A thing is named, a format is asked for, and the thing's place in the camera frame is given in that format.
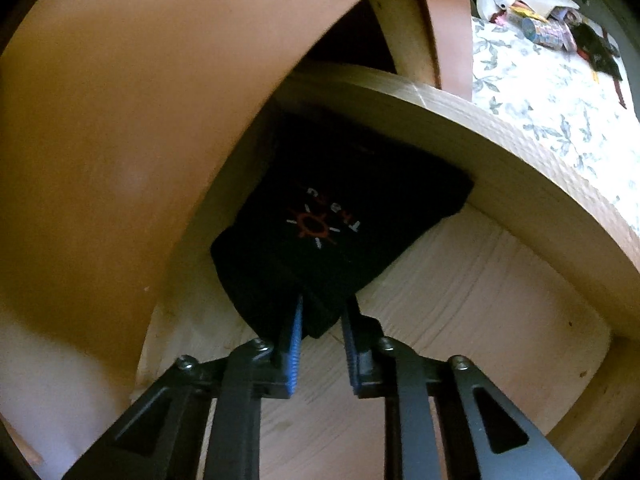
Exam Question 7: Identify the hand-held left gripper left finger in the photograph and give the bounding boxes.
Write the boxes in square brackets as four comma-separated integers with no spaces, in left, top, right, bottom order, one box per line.
[62,294,306,480]

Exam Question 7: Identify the colourful printed toy container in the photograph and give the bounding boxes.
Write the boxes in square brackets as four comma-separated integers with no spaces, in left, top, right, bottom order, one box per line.
[520,16,548,46]

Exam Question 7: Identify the black garment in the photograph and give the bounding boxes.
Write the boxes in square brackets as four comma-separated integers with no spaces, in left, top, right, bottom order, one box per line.
[210,110,476,341]

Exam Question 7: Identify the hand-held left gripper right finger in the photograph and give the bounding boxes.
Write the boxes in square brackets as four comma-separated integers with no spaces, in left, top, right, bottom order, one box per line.
[341,296,583,480]

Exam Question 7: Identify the purple toy packet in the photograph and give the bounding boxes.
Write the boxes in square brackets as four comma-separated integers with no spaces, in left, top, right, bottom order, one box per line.
[547,5,583,53]

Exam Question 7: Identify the wooden nightstand drawer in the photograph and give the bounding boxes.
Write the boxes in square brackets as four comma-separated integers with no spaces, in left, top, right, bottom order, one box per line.
[135,60,640,480]
[0,0,381,421]

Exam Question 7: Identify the floral bedsheet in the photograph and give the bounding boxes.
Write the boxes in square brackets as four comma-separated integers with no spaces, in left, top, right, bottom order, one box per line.
[470,12,640,233]

